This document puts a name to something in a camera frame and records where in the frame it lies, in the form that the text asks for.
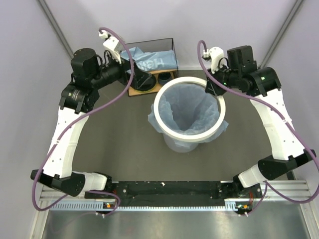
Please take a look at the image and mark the white trash bin rim ring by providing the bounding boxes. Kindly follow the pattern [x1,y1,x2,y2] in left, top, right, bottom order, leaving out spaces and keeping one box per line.
[153,76,227,143]

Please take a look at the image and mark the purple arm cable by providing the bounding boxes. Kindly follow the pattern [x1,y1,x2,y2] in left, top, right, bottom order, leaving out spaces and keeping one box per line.
[31,27,135,217]
[197,40,319,217]

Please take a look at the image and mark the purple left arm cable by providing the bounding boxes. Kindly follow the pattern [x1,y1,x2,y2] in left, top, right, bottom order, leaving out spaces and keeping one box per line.
[31,27,135,217]

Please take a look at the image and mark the white grey trash bin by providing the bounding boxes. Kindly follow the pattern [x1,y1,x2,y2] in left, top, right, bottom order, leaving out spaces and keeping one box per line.
[163,134,198,153]

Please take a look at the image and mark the black wire wooden shelf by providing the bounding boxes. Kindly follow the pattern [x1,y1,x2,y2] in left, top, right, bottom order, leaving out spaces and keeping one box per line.
[127,37,179,97]

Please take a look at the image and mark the black plate green rim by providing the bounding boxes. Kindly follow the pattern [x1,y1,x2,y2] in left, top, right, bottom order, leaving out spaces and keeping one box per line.
[133,83,156,93]

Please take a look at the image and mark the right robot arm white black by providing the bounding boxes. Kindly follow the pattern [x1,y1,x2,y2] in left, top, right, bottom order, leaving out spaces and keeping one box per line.
[202,45,316,197]

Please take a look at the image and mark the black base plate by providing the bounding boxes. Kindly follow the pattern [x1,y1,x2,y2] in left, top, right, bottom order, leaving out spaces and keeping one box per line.
[106,181,262,200]

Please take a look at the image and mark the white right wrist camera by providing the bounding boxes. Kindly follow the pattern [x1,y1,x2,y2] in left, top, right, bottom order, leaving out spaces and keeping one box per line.
[203,47,224,74]

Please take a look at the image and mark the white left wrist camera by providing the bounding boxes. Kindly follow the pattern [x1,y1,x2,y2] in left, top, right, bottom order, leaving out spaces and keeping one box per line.
[99,30,123,64]

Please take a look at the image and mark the dark blue mug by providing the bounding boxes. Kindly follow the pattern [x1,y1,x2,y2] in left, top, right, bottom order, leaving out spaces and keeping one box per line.
[158,72,173,86]

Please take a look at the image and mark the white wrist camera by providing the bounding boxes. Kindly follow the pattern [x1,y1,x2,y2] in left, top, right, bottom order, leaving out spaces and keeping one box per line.
[203,47,224,74]
[99,30,123,64]

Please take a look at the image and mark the slotted grey cable duct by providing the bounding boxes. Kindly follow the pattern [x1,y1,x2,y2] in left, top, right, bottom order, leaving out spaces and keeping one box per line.
[51,195,253,212]

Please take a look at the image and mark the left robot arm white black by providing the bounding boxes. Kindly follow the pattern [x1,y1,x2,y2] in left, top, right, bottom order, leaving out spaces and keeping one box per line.
[30,48,152,198]

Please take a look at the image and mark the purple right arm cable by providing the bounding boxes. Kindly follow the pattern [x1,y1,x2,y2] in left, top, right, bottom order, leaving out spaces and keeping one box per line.
[197,40,319,217]

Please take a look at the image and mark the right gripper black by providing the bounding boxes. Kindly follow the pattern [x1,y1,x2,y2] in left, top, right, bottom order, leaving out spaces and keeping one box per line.
[205,62,240,96]

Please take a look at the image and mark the light blue trash bag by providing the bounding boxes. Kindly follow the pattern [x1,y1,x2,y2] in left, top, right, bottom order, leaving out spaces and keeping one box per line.
[129,47,178,71]
[148,83,229,144]

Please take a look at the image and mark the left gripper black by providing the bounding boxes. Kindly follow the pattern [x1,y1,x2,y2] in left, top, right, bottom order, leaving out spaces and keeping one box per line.
[90,50,151,89]

